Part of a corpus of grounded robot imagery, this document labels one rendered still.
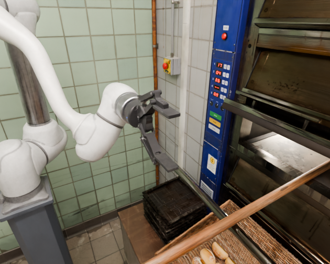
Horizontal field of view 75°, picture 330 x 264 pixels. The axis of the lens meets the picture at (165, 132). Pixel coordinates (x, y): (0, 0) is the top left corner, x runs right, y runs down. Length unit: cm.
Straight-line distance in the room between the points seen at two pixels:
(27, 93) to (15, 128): 59
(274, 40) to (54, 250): 140
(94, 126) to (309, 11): 75
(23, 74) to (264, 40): 98
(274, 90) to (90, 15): 115
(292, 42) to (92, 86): 121
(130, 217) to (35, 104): 89
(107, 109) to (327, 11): 70
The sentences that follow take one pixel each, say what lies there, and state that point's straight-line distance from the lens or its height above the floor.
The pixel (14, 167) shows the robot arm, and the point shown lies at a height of 120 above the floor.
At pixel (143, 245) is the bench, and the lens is 140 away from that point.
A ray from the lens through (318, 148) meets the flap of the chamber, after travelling 74.
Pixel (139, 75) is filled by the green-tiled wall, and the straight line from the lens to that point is 170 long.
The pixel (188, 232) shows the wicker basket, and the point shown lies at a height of 77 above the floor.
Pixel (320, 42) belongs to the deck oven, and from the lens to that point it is 87.
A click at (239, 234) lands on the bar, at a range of 73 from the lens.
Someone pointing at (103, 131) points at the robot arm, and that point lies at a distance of 71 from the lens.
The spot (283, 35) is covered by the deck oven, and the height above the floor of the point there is 168.
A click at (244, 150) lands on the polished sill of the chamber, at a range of 112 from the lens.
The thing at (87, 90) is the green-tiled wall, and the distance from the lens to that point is 162.
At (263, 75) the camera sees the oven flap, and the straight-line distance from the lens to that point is 98.
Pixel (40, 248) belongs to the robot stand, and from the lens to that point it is 136.
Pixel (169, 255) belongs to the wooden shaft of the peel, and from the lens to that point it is 63.
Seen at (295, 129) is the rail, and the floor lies 144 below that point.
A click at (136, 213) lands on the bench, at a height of 58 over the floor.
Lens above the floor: 173
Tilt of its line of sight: 28 degrees down
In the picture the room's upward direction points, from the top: straight up
